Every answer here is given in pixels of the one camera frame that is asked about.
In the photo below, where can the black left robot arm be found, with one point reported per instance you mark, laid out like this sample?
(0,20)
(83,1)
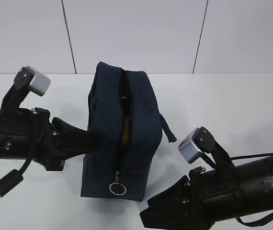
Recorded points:
(16,135)

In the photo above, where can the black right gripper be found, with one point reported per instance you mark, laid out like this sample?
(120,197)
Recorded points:
(177,204)

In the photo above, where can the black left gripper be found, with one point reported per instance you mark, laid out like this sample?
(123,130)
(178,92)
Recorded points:
(59,139)

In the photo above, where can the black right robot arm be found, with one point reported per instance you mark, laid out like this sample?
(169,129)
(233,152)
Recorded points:
(248,190)

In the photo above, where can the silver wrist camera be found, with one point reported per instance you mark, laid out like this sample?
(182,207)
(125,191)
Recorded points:
(26,80)
(200,143)

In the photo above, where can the yellow lemon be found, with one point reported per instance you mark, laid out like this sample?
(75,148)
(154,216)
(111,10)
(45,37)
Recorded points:
(125,137)

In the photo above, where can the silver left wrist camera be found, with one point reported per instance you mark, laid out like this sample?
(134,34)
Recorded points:
(26,80)

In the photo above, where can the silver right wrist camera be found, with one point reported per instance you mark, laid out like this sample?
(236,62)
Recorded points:
(200,143)

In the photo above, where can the dark blue lunch bag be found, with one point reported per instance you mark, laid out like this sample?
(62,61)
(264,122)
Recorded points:
(124,111)

